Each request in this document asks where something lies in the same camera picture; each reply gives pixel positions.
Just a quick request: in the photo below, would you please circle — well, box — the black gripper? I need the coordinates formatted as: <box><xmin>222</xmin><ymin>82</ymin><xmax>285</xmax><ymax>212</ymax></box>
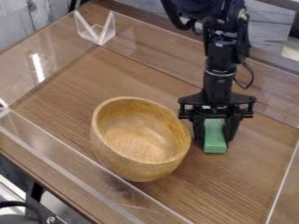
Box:
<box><xmin>177</xmin><ymin>92</ymin><xmax>257</xmax><ymax>147</ymax></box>

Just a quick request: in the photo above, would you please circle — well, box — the green rectangular block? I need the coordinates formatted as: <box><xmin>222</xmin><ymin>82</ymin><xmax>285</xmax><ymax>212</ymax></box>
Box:
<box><xmin>202</xmin><ymin>119</ymin><xmax>226</xmax><ymax>154</ymax></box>

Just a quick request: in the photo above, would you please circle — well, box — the brown wooden bowl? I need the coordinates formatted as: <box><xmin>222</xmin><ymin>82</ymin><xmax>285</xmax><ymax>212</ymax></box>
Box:
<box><xmin>89</xmin><ymin>96</ymin><xmax>192</xmax><ymax>182</ymax></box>

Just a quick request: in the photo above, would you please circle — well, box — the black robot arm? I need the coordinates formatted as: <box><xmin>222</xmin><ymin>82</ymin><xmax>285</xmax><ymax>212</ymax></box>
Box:
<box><xmin>161</xmin><ymin>0</ymin><xmax>257</xmax><ymax>147</ymax></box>

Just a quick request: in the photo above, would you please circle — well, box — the black metal table leg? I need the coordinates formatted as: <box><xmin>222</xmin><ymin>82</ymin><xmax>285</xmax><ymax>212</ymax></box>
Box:
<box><xmin>25</xmin><ymin>181</ymin><xmax>45</xmax><ymax>203</ymax></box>

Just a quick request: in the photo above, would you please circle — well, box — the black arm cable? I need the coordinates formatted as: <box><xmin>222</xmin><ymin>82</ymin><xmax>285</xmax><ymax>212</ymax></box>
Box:
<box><xmin>160</xmin><ymin>0</ymin><xmax>200</xmax><ymax>32</ymax></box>

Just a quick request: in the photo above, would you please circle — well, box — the clear acrylic corner bracket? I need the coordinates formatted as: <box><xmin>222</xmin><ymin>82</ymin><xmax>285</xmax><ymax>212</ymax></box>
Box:
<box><xmin>73</xmin><ymin>10</ymin><xmax>115</xmax><ymax>46</ymax></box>

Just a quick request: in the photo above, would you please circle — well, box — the black cable under table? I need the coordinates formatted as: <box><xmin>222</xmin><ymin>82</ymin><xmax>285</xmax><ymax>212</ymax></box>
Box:
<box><xmin>0</xmin><ymin>200</ymin><xmax>47</xmax><ymax>224</ymax></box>

